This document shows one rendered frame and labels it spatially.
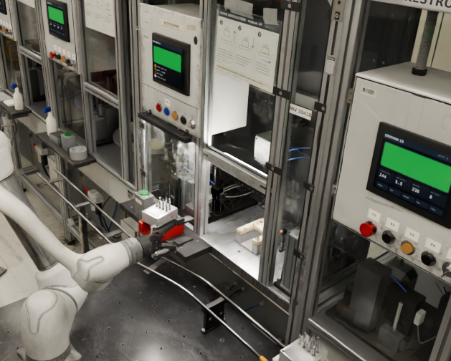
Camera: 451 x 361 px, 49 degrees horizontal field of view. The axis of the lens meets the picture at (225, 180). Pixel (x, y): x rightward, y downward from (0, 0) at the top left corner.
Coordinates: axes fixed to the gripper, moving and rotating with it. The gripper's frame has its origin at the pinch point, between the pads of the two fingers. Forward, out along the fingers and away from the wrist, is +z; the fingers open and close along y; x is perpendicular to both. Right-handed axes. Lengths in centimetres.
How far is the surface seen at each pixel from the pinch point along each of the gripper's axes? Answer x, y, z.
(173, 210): 28.7, -10.7, 14.1
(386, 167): -64, 46, 18
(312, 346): -56, -19, 10
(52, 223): 207, -112, 23
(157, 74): 46, 45, 18
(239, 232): 4.5, -15.8, 31.9
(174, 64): 34, 52, 18
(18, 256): 180, -112, -13
